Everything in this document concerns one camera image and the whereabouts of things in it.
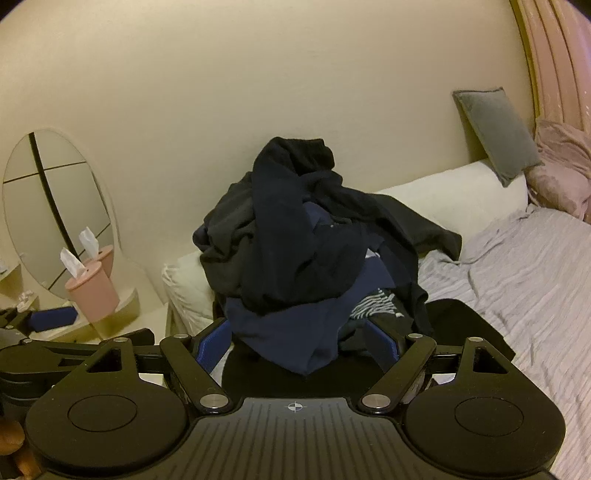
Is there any striped dark garment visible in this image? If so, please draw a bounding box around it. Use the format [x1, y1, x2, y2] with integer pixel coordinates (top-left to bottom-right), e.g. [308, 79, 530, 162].
[348, 251, 409, 321]

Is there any small white pillow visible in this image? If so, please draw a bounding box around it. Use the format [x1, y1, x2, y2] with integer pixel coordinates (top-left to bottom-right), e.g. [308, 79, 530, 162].
[161, 251, 232, 324]

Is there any flat black garment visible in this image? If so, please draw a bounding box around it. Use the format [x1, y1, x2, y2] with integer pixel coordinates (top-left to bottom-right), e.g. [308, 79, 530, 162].
[222, 298, 517, 402]

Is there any oval mirror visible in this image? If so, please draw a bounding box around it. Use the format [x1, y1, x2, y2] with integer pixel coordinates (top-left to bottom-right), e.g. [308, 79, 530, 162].
[1, 128, 124, 305]

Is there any pink curtain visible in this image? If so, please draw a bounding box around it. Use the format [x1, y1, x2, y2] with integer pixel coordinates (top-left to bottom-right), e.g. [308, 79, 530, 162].
[509, 0, 591, 139]

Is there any black sweater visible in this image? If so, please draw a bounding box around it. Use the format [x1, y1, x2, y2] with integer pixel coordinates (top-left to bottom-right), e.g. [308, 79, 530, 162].
[193, 136, 462, 326]

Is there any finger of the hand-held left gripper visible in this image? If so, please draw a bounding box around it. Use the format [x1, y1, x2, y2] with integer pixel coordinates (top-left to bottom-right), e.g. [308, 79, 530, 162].
[0, 307, 78, 345]
[28, 329, 156, 356]

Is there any pink tissue box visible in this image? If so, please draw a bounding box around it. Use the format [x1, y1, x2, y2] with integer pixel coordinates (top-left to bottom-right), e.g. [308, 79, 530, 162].
[65, 260, 122, 324]

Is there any person's left hand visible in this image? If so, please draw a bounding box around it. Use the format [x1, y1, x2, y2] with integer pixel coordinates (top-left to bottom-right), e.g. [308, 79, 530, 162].
[0, 421, 43, 480]

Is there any long white pillow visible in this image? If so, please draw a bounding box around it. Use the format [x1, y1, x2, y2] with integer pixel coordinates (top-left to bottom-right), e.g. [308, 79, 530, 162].
[373, 159, 530, 234]

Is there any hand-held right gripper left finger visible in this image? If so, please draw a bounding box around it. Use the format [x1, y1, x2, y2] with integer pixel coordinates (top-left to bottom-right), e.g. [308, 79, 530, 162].
[85, 318, 232, 412]

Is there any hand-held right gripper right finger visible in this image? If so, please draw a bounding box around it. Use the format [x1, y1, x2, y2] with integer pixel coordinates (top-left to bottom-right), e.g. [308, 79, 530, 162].
[360, 318, 513, 412]

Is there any navy blue garment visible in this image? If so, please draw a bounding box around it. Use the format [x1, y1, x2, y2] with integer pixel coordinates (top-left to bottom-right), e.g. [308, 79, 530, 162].
[225, 203, 402, 376]

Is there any white tissue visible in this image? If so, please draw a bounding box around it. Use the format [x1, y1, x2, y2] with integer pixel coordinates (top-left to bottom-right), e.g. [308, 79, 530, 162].
[59, 248, 86, 280]

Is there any grey pillow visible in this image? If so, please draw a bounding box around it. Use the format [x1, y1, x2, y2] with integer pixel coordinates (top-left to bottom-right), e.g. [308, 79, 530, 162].
[452, 86, 544, 188]

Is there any striped grey bed sheet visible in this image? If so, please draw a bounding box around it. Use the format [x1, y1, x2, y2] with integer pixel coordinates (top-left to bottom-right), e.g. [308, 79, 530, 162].
[406, 203, 591, 480]

